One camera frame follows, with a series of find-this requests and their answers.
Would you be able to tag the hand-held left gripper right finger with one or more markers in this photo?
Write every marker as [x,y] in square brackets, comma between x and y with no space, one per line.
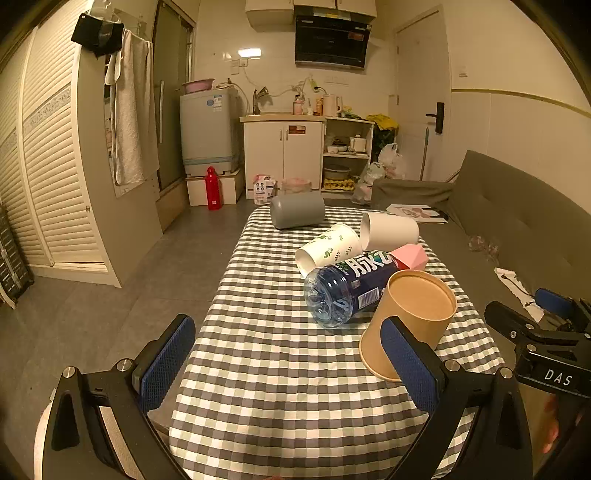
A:
[408,364]

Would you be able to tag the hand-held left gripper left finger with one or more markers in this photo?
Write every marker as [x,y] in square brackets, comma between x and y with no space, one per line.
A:
[166,362]

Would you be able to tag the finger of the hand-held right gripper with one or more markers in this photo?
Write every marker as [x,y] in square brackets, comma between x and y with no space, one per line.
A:
[510,321]
[556,302]

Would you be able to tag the brown paper cup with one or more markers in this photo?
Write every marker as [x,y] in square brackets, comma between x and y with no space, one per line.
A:
[415,300]

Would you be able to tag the plain white cup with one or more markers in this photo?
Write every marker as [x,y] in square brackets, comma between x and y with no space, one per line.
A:
[392,230]

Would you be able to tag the white leaf print paper cup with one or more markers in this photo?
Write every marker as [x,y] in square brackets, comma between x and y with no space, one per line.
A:
[330,247]

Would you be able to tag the grey cup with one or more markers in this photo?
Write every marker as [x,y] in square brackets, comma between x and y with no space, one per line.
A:
[298,211]

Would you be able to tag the person's right hand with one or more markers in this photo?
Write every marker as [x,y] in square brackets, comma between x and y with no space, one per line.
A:
[551,431]

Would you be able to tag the clear plastic wrap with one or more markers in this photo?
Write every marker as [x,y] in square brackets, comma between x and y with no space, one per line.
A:
[482,243]

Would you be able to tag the blue plastic water bottle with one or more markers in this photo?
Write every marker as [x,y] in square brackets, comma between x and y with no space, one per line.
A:
[346,290]

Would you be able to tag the grey sofa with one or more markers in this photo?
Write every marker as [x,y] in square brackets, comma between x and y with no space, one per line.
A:
[508,207]

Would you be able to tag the pink carton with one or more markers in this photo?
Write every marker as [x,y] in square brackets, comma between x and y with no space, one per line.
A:
[411,256]

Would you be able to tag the grey white checked tablecloth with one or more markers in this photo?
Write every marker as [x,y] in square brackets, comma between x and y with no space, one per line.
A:
[277,369]

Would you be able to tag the printed paper sheet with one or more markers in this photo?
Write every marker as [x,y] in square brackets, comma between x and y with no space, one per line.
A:
[415,213]

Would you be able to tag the white box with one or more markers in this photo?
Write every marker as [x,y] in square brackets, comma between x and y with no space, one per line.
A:
[203,189]

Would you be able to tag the red bottle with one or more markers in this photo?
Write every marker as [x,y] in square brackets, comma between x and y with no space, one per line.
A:
[214,189]

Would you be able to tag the printed packet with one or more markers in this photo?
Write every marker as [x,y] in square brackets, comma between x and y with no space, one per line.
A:
[264,189]

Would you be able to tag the white plastic bag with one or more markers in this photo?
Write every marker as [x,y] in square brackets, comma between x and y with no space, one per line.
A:
[390,159]

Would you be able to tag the grey bowl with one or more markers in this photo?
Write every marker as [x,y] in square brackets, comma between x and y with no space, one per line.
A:
[338,172]

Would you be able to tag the open kitchen shelf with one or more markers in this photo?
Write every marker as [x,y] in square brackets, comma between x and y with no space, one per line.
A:
[346,157]

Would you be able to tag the white pot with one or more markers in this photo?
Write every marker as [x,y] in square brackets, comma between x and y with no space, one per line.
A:
[358,144]

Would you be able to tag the white louvred wardrobe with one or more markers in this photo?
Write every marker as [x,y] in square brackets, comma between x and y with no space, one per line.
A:
[55,161]

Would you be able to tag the washing machine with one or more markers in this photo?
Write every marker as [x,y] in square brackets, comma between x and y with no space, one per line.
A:
[207,129]

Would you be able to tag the white sink cabinet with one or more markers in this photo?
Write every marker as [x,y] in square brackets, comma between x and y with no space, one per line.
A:
[281,147]

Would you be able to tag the white hanging towel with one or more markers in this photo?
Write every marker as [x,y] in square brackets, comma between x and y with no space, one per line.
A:
[131,106]

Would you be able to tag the white door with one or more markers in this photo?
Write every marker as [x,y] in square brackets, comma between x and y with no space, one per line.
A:
[422,69]

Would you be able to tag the glass shower door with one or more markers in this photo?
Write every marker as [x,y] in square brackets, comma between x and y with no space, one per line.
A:
[171,92]

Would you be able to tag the white electric kettle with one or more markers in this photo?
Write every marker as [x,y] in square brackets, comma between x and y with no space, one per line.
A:
[331,105]

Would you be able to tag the pink basin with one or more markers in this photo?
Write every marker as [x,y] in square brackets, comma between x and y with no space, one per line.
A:
[198,86]

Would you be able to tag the metal faucet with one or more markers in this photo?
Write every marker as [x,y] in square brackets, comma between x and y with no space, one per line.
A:
[258,99]

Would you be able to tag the black range hood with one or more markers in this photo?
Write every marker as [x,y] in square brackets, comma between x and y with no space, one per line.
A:
[330,41]

